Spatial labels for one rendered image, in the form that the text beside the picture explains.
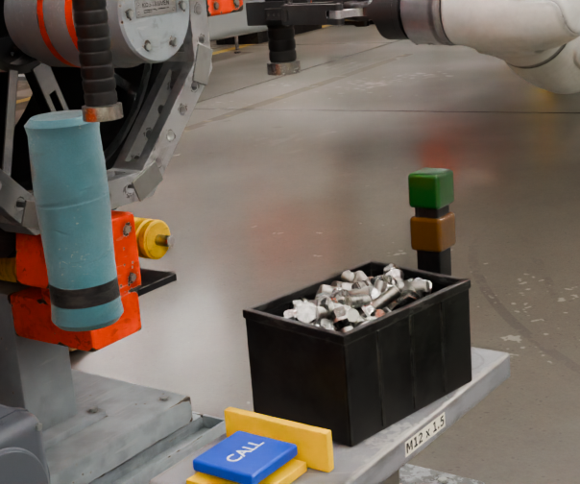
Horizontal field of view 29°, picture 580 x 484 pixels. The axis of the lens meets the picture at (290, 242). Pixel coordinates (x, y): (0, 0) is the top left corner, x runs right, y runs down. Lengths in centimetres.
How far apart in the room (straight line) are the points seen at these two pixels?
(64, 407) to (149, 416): 13
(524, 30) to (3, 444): 75
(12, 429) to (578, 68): 80
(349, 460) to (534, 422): 115
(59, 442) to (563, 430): 95
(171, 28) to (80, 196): 24
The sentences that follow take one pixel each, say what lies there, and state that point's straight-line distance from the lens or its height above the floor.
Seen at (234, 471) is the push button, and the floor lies 48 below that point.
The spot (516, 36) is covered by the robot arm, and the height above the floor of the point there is 80.
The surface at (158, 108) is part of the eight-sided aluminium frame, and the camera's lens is 170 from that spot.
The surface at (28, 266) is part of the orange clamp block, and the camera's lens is 153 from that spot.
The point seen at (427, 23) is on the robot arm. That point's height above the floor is 81.
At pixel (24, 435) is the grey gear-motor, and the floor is 39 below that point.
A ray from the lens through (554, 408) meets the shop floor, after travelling 226.
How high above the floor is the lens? 93
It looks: 16 degrees down
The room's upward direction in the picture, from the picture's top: 5 degrees counter-clockwise
